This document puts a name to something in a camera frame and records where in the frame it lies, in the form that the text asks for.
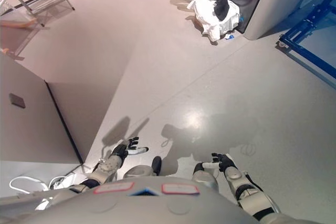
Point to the silver robot leg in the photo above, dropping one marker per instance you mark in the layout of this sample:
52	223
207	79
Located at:
203	176
136	172

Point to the black garment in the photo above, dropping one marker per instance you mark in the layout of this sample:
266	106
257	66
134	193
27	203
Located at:
221	9

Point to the dark grey washing machine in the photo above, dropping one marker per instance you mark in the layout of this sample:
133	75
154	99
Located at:
252	3

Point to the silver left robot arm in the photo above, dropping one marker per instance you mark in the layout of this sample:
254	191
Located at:
109	165

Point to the silver right robot leg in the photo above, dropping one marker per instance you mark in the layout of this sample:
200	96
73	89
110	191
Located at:
203	176

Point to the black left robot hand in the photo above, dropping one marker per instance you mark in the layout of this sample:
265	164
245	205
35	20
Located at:
131	146

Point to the metal frame cart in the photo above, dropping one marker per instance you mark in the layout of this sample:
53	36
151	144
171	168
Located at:
296	28

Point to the dark square wall plate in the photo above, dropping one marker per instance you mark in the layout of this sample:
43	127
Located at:
17	100

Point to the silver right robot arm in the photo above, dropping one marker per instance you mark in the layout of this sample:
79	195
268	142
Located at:
233	175

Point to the grey robot torso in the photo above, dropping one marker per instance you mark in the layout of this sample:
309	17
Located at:
147	208

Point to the silver left robot leg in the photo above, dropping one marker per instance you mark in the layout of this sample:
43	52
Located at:
136	172

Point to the small blue white tag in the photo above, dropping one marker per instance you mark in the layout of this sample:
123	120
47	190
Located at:
230	36

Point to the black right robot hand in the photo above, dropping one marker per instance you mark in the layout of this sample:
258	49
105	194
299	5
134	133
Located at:
224	161

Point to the white laundry basket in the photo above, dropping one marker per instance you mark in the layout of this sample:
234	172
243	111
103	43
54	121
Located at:
210	14

